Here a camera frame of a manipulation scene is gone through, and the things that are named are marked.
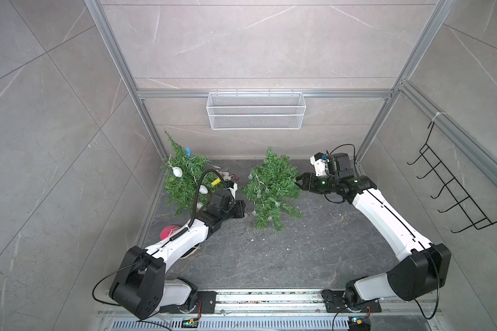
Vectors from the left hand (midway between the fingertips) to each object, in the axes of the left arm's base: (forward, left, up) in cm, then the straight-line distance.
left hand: (248, 202), depth 85 cm
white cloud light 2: (+1, +18, +8) cm, 19 cm away
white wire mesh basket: (+43, -5, +15) cm, 46 cm away
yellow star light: (+6, +13, +6) cm, 16 cm away
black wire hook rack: (-17, -69, +17) cm, 74 cm away
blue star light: (+13, +23, +17) cm, 32 cm away
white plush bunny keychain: (+25, +12, -13) cm, 30 cm away
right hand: (+2, -22, +9) cm, 24 cm away
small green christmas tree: (+5, +24, +15) cm, 29 cm away
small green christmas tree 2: (-5, -10, +16) cm, 19 cm away
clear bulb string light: (-2, -4, +7) cm, 9 cm away
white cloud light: (+3, +25, +17) cm, 31 cm away
